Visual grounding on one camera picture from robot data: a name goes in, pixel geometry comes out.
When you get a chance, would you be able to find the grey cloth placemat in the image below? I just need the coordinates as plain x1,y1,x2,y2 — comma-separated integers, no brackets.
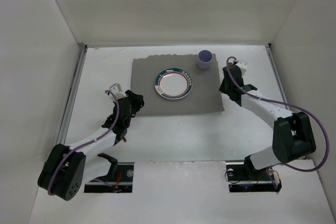
131,54,224,116

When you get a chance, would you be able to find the lilac plastic cup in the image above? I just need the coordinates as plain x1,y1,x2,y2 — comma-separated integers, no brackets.
197,50,213,70

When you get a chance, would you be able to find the white plate green red rim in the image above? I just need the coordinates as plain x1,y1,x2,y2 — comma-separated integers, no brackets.
154,68,193,100

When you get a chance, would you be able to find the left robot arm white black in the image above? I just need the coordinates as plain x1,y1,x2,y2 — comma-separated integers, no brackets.
37,90,144,201

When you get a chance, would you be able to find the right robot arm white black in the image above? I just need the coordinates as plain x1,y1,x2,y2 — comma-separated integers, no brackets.
219,64,316,173

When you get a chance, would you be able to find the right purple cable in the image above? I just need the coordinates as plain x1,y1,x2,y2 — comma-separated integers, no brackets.
226,56,330,174

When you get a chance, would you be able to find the purple cable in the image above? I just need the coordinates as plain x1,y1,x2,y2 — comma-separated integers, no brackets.
226,56,330,174
47,90,121,196

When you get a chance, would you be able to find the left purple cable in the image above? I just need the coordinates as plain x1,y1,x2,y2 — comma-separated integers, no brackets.
47,90,121,196

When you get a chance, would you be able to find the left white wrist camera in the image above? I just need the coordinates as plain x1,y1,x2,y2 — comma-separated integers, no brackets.
105,83,126,99

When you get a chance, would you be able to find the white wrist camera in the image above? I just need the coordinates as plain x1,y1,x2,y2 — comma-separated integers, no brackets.
235,61,248,76
105,83,126,99

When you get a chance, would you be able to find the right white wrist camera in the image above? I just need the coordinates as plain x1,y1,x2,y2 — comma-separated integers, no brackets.
235,61,248,76

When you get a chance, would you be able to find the right aluminium table rail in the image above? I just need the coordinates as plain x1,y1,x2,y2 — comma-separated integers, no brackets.
265,44,288,103

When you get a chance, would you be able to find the aluminium table rail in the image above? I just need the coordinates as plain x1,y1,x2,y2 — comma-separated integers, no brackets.
265,44,288,103
50,43,87,150

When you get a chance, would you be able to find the left aluminium table rail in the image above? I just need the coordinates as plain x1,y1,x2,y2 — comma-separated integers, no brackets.
50,43,87,150

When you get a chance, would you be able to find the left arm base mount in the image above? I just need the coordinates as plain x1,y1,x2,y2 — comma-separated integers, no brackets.
84,163,134,194

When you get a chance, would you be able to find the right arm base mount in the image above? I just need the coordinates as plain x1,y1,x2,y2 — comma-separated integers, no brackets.
224,162,282,193

